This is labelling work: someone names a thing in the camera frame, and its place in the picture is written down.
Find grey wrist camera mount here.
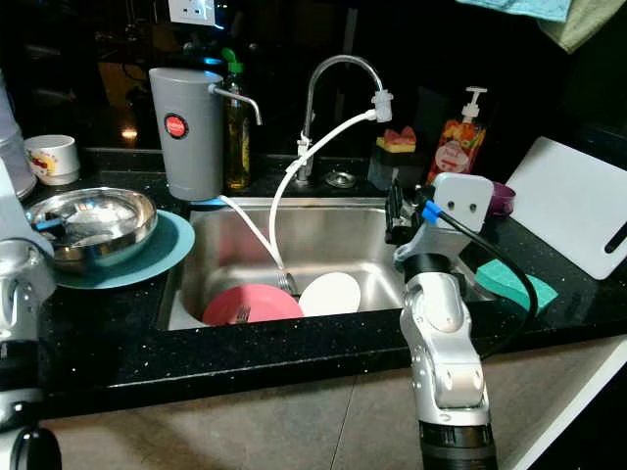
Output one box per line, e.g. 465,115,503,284
0,157,25,246
392,173,495,275

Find white wall socket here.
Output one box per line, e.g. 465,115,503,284
168,0,218,25

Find thin white filter tube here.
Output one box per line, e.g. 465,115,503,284
221,196,285,270

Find yellow and red sponge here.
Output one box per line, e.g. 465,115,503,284
377,126,418,154

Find green sponge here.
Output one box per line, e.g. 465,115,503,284
475,258,559,312

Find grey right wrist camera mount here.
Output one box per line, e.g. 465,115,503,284
392,173,495,275

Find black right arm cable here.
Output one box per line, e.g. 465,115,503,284
426,211,540,358

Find dark sponge holder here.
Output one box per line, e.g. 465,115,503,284
367,147,422,192

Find teal glass plate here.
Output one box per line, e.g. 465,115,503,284
54,209,197,290

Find white cutting board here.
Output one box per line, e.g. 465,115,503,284
505,135,627,281

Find chrome gooseneck faucet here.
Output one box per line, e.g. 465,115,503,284
294,54,388,185

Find small purple bowl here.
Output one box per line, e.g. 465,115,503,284
490,182,516,216

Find white printed mug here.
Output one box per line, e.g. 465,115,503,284
24,135,79,187

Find stainless steel bowl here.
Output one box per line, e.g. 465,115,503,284
26,186,158,273

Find oil bottle with green cap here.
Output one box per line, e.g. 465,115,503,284
220,47,253,192

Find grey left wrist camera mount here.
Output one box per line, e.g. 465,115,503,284
0,157,25,246

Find olive hanging cloth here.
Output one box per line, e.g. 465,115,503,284
544,0,627,53

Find stainless steel sink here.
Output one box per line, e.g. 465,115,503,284
157,196,481,331

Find white faucet hose with adapter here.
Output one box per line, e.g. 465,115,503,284
266,90,394,275

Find pink plate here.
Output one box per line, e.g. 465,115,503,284
202,284,305,326

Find grey water filter canister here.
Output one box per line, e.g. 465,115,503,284
149,67,264,202

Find orange soap pump bottle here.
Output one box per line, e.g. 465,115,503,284
426,87,491,182

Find stacked translucent plastic containers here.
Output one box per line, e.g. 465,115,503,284
0,78,25,172

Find chrome countertop knob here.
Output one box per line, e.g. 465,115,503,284
325,170,357,189

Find white plate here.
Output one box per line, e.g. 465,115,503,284
299,272,362,317

